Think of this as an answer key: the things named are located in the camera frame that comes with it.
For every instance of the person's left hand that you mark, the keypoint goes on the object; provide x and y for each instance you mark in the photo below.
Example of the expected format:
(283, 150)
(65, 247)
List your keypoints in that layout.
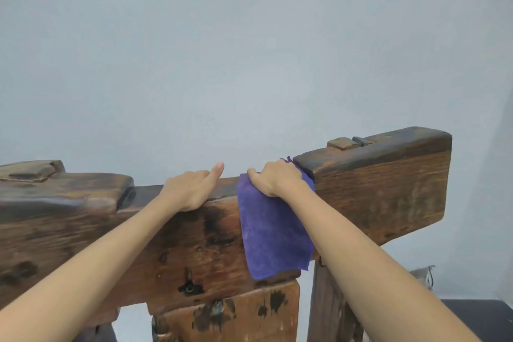
(186, 191)

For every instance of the person's right forearm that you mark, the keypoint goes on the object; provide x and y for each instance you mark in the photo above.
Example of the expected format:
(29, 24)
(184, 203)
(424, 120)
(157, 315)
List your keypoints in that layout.
(360, 273)

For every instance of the grey crumpled bag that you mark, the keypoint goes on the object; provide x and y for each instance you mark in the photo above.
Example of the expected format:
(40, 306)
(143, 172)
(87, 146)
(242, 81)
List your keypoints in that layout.
(423, 276)

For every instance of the purple cleaning cloth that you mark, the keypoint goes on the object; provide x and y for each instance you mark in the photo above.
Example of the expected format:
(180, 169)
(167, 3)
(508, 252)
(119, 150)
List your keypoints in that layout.
(272, 233)

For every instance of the dark low table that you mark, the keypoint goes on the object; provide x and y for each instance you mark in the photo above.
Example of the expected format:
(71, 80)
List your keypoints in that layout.
(481, 321)

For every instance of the person's left thumb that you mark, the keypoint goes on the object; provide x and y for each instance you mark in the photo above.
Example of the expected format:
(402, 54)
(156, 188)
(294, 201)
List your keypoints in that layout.
(215, 172)

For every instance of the person's right thumb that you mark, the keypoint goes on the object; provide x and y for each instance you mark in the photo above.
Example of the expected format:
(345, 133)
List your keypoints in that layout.
(255, 175)

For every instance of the rustic dark wooden bench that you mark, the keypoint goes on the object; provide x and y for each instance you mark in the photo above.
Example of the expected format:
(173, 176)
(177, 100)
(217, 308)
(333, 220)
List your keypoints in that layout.
(400, 193)

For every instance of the person's left forearm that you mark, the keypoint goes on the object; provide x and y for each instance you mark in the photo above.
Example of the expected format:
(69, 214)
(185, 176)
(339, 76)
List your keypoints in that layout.
(80, 273)

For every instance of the person's right hand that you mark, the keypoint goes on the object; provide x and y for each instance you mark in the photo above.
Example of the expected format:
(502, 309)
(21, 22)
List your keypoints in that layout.
(280, 177)

